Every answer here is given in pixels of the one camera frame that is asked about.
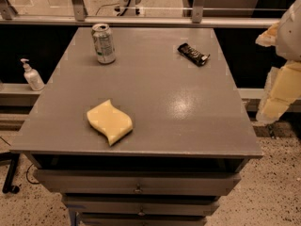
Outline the top grey drawer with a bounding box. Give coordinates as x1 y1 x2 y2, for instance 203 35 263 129
34 169 241 196

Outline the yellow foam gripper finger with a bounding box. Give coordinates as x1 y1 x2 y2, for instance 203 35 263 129
256 61 301 122
255 23 279 47

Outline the black chocolate bar wrapper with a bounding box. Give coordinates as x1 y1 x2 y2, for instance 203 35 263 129
178 43 210 67

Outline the black floor cable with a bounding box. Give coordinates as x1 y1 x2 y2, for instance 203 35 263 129
25 163 40 186

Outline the yellow wavy sponge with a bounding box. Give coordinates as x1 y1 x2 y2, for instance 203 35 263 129
87 100 133 146

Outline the grey drawer cabinet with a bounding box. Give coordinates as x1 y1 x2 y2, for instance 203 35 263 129
8 26 263 226

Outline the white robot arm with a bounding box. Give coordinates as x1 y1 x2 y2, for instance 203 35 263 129
256 0 301 124

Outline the black stand leg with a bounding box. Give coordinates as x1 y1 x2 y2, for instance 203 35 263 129
0 152 20 194

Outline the grey drawer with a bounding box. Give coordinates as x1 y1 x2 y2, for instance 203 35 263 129
34 169 241 196
80 214 207 226
62 196 219 217

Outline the metal window rail frame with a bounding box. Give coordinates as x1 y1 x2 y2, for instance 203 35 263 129
0 0 278 28

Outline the middle grey drawer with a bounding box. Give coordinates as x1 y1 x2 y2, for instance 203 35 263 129
62 196 219 217

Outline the bottom grey drawer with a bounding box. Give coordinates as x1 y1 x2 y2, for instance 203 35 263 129
80 214 207 226

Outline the green white soda can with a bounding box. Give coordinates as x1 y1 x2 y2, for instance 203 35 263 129
91 24 116 64

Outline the white pump soap bottle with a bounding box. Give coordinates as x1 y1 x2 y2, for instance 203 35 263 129
21 58 45 91

